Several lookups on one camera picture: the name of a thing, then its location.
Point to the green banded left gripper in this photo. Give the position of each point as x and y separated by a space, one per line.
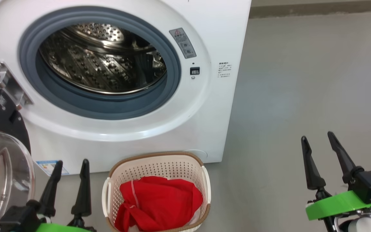
60 228

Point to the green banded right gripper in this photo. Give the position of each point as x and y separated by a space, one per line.
337 203

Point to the black round washer door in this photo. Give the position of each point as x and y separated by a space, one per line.
2 161

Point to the red garment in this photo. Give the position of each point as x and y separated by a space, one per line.
159 203

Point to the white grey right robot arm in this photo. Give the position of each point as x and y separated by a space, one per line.
361 225

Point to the grey rubber door gasket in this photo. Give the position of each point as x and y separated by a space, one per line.
85 104

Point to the cream perforated laundry basket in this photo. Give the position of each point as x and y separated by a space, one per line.
159 164

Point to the metal door hinge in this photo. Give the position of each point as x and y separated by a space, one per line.
10 83

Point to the white washing machine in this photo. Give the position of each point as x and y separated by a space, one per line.
204 112

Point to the black door latch socket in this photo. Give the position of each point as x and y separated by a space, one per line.
195 71

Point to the blue energy label sticker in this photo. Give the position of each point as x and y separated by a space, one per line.
45 167

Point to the round white filter cover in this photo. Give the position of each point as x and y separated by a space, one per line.
198 154

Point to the printed text label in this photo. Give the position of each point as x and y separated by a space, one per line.
224 70

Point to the grey warning sticker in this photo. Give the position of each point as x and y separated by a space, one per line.
183 42

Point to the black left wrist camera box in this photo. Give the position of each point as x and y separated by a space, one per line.
18 217

